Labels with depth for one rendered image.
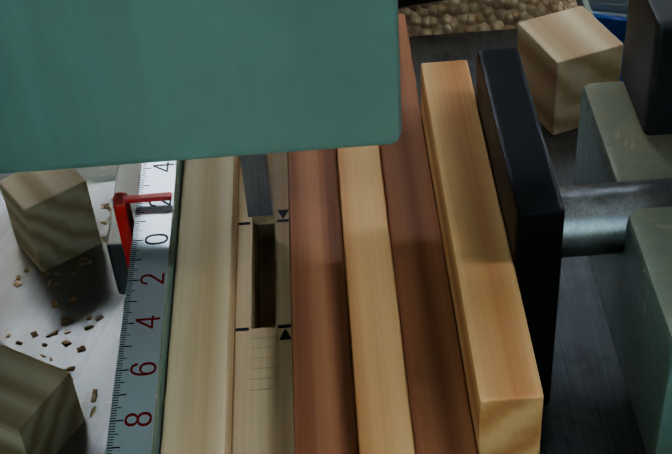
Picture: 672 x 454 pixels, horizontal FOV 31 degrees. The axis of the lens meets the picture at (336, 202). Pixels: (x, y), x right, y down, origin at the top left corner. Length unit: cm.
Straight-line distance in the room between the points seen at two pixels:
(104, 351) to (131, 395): 23
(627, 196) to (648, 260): 3
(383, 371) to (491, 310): 4
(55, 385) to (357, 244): 19
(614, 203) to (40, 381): 27
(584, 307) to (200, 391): 16
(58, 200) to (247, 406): 28
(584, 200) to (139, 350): 16
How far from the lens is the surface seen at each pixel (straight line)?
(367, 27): 36
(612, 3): 105
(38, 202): 64
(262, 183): 43
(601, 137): 46
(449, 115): 44
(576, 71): 54
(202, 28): 36
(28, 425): 55
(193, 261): 42
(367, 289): 40
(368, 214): 43
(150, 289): 41
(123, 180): 63
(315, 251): 42
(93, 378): 60
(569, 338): 46
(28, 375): 56
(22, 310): 64
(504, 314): 36
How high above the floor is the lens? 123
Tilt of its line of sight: 40 degrees down
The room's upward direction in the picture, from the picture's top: 5 degrees counter-clockwise
